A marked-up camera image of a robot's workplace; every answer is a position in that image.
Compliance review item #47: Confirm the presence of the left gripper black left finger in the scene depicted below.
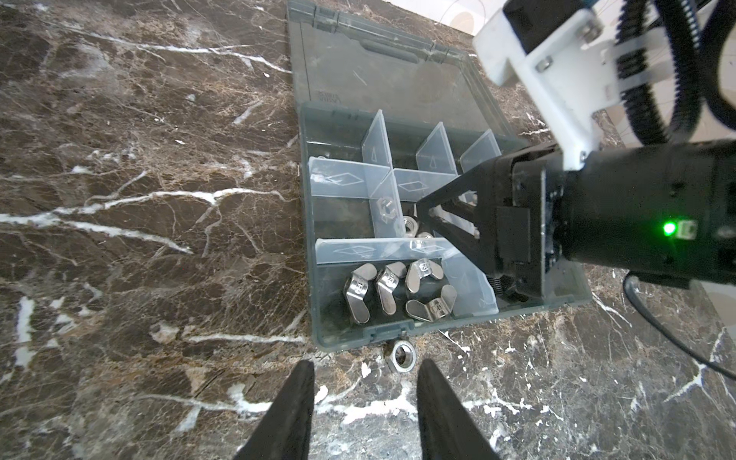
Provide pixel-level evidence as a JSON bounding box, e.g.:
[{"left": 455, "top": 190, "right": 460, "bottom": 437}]
[{"left": 234, "top": 360, "right": 315, "bottom": 459}]

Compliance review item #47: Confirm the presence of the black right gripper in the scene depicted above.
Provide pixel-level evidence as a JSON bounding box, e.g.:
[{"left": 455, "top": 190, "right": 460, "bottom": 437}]
[{"left": 417, "top": 140, "right": 735, "bottom": 296}]

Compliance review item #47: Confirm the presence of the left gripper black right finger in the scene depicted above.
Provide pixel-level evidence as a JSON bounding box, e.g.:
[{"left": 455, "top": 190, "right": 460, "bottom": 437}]
[{"left": 417, "top": 358, "right": 500, "bottom": 459}]

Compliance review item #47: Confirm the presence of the silver hex nut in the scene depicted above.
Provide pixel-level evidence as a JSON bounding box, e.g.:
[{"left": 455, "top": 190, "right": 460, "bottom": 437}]
[{"left": 385, "top": 340, "right": 417, "bottom": 374}]

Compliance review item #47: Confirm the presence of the silver wing nut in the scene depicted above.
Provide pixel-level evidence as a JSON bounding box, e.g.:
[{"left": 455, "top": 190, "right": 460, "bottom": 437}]
[
  {"left": 377, "top": 262, "right": 407, "bottom": 315},
  {"left": 404, "top": 258, "right": 445, "bottom": 294},
  {"left": 343, "top": 263, "right": 378, "bottom": 325},
  {"left": 406, "top": 285, "right": 457, "bottom": 323}
]

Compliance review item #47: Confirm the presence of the clear plastic compartment box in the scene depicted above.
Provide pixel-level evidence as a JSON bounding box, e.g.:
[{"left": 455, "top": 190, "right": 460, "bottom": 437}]
[{"left": 287, "top": 1, "right": 591, "bottom": 352}]

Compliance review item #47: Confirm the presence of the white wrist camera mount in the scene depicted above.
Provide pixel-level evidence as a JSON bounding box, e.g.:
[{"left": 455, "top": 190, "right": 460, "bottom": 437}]
[{"left": 472, "top": 0, "right": 674, "bottom": 173}]

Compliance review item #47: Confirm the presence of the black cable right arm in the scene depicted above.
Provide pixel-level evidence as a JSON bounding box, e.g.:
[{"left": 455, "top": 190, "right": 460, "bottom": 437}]
[{"left": 614, "top": 0, "right": 736, "bottom": 381}]

